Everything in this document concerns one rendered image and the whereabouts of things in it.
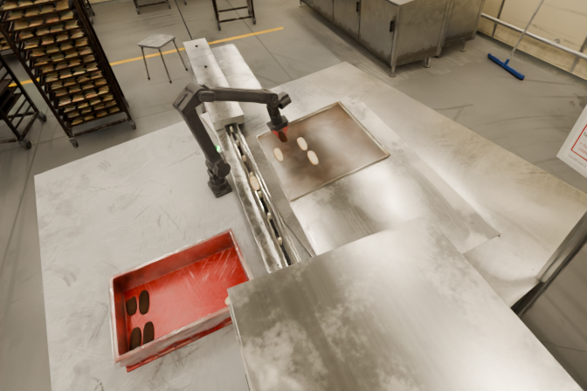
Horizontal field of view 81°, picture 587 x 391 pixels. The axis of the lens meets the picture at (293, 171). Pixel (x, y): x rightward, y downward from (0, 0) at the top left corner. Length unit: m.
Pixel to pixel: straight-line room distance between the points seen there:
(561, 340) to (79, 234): 2.46
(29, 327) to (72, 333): 1.26
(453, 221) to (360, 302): 0.70
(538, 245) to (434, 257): 0.84
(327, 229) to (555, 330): 1.52
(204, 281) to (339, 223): 0.56
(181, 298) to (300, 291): 0.71
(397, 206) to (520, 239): 0.50
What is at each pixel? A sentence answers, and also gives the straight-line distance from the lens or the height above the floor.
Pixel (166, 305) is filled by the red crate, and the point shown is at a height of 0.82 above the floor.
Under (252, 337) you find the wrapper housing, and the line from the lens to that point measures 0.76.
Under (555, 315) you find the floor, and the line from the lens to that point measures 2.55.
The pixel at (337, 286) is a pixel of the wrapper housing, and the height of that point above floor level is 1.30.
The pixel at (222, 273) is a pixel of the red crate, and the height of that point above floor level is 0.82.
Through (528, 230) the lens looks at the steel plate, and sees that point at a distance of 1.69.
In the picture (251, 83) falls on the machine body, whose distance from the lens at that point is 2.53.
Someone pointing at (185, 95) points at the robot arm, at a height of 1.34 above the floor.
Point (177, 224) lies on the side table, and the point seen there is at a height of 0.82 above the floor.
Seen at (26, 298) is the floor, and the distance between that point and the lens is 2.93.
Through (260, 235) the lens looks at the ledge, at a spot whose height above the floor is 0.86.
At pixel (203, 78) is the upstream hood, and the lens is 2.47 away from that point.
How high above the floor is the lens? 2.00
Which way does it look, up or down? 43 degrees down
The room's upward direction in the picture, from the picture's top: 5 degrees counter-clockwise
